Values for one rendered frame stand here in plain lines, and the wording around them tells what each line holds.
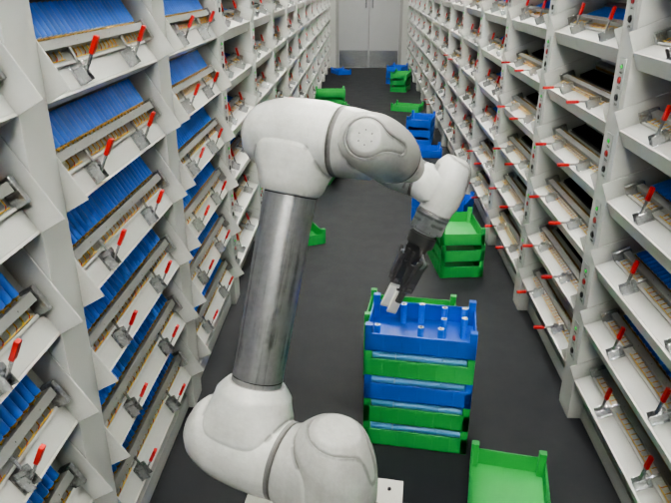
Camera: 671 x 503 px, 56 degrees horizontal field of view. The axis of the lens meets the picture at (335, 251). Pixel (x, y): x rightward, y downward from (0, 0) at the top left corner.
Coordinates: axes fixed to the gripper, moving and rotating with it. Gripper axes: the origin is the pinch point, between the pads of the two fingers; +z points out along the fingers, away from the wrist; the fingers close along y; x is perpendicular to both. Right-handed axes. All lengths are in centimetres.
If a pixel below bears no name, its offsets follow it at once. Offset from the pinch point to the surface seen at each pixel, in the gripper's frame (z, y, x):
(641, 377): -11, 41, 49
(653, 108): -72, 16, 35
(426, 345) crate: 7.1, 9.7, 10.0
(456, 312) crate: -0.1, -3.4, 24.9
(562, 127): -65, -48, 67
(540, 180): -45, -52, 72
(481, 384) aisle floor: 25, -12, 56
